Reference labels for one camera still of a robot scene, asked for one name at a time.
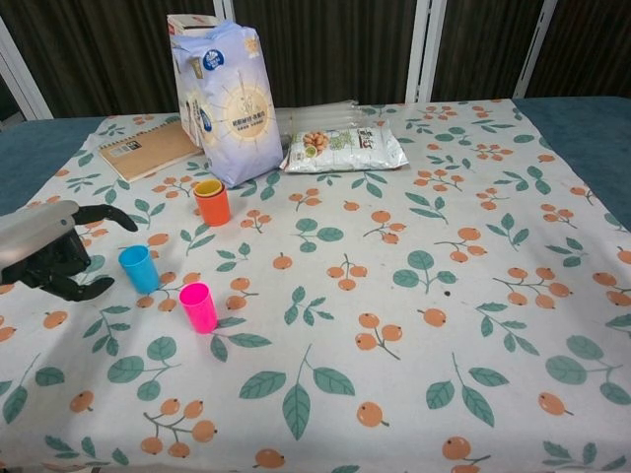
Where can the pink plastic cup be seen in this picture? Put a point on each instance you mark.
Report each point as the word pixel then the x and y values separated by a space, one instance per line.
pixel 198 313

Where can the silver nut snack packet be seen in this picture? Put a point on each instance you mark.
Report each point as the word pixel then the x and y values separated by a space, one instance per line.
pixel 345 148

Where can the yellow plastic cup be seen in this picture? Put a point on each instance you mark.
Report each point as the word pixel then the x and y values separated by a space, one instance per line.
pixel 207 188

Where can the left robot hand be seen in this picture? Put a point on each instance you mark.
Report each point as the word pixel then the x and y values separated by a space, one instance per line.
pixel 34 231

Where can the dark folding screen white frame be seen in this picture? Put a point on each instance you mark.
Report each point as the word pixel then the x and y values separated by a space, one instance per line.
pixel 320 49

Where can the brown spiral notebook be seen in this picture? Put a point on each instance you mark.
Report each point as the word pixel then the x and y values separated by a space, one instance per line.
pixel 143 153

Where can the floral fruit print tablecloth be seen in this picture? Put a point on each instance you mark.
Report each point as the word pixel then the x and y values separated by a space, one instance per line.
pixel 345 222

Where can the white red cardboard carton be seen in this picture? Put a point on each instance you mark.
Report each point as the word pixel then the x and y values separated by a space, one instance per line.
pixel 189 31

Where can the orange plastic cup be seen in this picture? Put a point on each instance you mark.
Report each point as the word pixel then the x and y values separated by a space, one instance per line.
pixel 213 212

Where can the clear air cushion packaging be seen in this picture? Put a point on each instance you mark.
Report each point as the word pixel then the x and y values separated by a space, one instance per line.
pixel 320 115

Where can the teal table cover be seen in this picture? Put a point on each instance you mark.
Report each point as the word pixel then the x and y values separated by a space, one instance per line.
pixel 39 157

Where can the light blue plastic cup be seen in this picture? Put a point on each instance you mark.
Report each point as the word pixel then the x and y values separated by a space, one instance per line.
pixel 140 273

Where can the lilac flour bag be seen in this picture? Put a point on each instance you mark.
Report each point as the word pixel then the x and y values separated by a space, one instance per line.
pixel 241 123

